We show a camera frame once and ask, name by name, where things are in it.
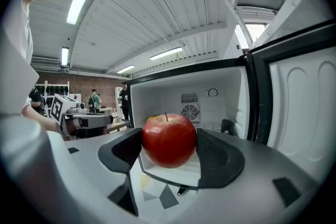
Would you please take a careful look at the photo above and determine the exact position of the red apple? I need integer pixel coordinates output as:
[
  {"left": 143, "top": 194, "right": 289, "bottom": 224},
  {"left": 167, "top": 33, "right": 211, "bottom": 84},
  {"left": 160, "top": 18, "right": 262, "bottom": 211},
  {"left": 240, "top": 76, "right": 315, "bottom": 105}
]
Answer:
[{"left": 141, "top": 112, "right": 197, "bottom": 169}]

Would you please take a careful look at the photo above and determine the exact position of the long ceiling light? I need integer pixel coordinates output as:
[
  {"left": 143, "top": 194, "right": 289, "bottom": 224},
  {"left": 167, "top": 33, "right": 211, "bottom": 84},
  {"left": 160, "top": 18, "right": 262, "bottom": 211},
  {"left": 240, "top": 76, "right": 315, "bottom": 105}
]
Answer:
[
  {"left": 66, "top": 0, "right": 89, "bottom": 26},
  {"left": 61, "top": 46, "right": 70, "bottom": 67},
  {"left": 117, "top": 65, "right": 136, "bottom": 74},
  {"left": 149, "top": 46, "right": 184, "bottom": 61}
]

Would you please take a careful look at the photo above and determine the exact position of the black mini fridge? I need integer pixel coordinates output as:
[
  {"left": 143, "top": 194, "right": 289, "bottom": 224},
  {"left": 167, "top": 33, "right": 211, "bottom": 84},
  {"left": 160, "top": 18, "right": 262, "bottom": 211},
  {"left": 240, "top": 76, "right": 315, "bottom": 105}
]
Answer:
[{"left": 125, "top": 18, "right": 336, "bottom": 192}]

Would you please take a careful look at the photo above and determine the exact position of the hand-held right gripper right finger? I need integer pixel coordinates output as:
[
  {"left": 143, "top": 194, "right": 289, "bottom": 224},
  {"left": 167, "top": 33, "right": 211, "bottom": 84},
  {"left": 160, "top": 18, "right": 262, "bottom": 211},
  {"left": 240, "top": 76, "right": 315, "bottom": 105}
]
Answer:
[{"left": 146, "top": 128, "right": 320, "bottom": 224}]

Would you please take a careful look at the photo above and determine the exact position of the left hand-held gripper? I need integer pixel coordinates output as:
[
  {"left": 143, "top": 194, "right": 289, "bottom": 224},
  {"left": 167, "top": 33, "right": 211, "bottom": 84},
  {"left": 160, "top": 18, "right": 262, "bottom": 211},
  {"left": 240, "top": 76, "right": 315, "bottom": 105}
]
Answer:
[{"left": 48, "top": 93, "right": 115, "bottom": 140}]

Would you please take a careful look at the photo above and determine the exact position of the person's left forearm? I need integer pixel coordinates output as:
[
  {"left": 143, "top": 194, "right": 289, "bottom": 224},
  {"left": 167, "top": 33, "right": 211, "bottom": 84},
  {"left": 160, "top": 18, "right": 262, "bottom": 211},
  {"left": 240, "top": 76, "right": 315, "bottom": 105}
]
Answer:
[{"left": 22, "top": 104, "right": 62, "bottom": 135}]

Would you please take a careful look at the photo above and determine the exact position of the black object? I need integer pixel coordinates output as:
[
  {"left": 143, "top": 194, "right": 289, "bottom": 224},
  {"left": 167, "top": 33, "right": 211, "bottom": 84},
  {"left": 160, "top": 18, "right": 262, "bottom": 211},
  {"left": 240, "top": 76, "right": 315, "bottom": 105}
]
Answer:
[{"left": 220, "top": 119, "right": 236, "bottom": 136}]

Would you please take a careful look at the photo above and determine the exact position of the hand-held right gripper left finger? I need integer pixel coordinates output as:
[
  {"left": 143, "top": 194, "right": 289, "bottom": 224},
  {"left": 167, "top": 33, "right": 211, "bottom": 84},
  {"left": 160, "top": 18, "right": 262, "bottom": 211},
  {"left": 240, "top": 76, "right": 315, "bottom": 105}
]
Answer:
[{"left": 64, "top": 127, "right": 148, "bottom": 224}]

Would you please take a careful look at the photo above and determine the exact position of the white background shelf unit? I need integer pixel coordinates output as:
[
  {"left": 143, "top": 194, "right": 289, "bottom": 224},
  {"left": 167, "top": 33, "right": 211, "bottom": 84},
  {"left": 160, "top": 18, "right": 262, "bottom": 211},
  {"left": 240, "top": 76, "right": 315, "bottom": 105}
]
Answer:
[{"left": 43, "top": 80, "right": 70, "bottom": 116}]

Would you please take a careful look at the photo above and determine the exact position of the table with geometric patterned cloth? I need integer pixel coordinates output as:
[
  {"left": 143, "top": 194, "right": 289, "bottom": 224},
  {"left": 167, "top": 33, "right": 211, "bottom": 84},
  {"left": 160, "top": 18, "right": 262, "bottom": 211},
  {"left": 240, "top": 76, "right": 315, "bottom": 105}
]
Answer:
[{"left": 138, "top": 165, "right": 201, "bottom": 211}]

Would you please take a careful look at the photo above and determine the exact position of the person's white printed t-shirt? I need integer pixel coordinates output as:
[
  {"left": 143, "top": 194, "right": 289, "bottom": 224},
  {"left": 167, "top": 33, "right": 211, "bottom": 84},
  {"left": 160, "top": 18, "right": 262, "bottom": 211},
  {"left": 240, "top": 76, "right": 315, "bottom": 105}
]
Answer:
[{"left": 0, "top": 0, "right": 40, "bottom": 116}]

